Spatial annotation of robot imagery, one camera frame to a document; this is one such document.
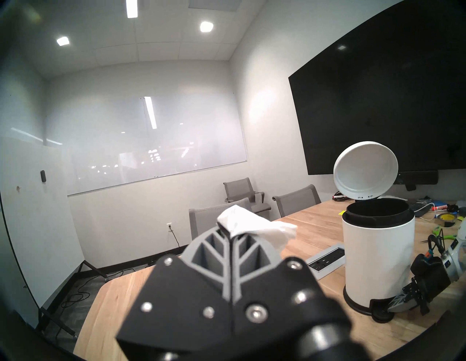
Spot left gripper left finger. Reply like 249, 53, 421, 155
116, 227, 232, 350

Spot white pedal trash can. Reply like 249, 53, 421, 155
333, 141, 416, 323

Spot black keyboard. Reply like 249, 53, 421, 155
409, 202, 432, 217

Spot white facial tissue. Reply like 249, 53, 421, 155
217, 205, 298, 251

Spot wall glass whiteboard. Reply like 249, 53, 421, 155
46, 91, 248, 197

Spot table power outlet plate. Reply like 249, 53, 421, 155
306, 243, 345, 280

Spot large black TV screen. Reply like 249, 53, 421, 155
288, 0, 466, 176

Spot green handled scissors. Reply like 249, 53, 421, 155
420, 226, 458, 245

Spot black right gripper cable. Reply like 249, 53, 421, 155
425, 227, 447, 256

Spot black cable on floor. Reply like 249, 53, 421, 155
60, 262, 107, 310

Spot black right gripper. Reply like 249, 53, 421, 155
386, 278, 442, 316

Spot grey office chair with armrests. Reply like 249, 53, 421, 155
223, 178, 272, 216

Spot grey mesh office chair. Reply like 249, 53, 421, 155
189, 198, 252, 241
272, 185, 322, 218

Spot black video bar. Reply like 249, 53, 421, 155
395, 171, 439, 192

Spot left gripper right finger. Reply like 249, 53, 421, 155
232, 234, 323, 329

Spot rolling whiteboard on stand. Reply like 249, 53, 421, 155
0, 136, 108, 337

